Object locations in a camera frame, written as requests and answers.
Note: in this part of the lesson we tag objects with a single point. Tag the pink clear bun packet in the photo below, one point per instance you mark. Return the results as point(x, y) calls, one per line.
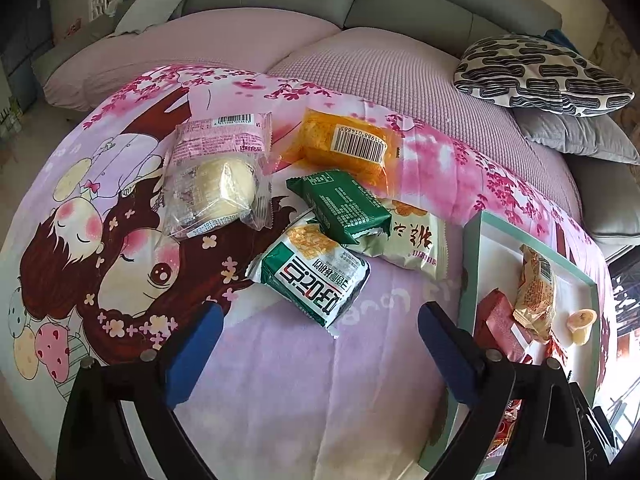
point(218, 172)

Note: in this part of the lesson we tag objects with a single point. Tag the light grey pillow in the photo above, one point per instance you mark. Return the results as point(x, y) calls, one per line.
point(143, 14)

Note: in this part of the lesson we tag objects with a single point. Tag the pale green rice cracker packet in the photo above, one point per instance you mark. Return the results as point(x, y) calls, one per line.
point(417, 240)

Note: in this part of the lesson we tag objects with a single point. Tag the black white patterned pillow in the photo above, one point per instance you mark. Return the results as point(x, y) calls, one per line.
point(519, 71)

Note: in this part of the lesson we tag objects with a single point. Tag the small jelly cup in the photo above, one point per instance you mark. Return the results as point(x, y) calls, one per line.
point(579, 324)

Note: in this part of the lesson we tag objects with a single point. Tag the pink checked sofa cover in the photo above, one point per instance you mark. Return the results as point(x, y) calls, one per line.
point(403, 74)

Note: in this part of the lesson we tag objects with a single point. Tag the grey sofa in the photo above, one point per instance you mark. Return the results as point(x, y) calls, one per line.
point(608, 190)

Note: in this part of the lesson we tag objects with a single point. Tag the orange bread packet with barcode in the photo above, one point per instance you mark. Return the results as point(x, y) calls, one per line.
point(369, 153)

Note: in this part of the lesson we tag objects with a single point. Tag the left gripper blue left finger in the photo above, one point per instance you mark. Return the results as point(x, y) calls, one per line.
point(189, 353)

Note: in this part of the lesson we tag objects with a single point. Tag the grey cushion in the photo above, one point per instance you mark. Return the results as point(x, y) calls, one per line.
point(596, 137)

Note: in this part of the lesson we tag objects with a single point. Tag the green white Korean snack packet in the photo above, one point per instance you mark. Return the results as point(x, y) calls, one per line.
point(314, 272)

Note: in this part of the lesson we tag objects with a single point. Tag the teal rimmed cardboard tray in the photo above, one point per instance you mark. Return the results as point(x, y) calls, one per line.
point(548, 439)

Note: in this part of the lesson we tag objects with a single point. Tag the pink cartoon blanket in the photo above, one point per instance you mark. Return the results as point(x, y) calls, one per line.
point(85, 271)

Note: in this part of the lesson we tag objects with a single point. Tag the red gold candy bar packet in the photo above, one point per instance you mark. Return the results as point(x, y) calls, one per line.
point(553, 349)

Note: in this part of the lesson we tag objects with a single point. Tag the beige orange pastry packet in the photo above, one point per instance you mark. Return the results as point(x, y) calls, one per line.
point(534, 306)

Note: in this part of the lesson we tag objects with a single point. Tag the dark green snack packet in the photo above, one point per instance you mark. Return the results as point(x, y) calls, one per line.
point(344, 208)

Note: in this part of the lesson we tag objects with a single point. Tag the red nice snack bag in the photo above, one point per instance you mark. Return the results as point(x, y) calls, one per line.
point(505, 429)

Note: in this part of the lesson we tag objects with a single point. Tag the red foil snack block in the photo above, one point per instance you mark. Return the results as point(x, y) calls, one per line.
point(495, 328)

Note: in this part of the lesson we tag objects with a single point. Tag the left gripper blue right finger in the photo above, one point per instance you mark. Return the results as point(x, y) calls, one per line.
point(454, 352)

